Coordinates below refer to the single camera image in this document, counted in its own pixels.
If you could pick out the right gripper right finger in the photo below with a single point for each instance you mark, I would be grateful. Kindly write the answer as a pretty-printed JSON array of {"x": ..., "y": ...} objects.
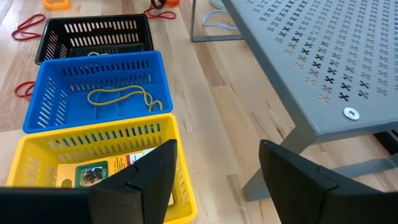
[{"x": 298, "y": 193}]

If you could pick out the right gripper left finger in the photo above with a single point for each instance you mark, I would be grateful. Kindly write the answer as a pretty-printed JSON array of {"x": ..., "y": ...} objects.
[{"x": 146, "y": 193}]

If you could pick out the yellow card pack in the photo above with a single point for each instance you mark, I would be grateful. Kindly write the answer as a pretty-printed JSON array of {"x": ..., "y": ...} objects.
[{"x": 93, "y": 174}]

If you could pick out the yellow rubber band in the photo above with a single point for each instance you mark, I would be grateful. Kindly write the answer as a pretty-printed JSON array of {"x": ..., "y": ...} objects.
[{"x": 89, "y": 99}]

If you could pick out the red rubber band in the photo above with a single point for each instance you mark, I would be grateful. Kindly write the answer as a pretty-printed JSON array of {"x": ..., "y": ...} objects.
[
  {"x": 147, "y": 13},
  {"x": 17, "y": 90},
  {"x": 14, "y": 35}
]

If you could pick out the yellow plastic basket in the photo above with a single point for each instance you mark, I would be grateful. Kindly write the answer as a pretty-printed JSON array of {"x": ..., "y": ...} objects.
[{"x": 93, "y": 124}]

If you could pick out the blue rubber band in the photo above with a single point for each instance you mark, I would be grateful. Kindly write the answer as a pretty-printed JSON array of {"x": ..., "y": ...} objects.
[{"x": 118, "y": 107}]

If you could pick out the blue plastic basket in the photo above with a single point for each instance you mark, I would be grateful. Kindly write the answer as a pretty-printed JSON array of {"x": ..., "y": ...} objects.
[{"x": 77, "y": 115}]

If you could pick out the black plastic basket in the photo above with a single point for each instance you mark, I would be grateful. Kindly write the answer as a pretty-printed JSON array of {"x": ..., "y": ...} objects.
[{"x": 102, "y": 48}]

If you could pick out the grey perforated metal riser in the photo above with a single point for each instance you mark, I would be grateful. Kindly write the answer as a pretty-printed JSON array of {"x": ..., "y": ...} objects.
[{"x": 255, "y": 37}]

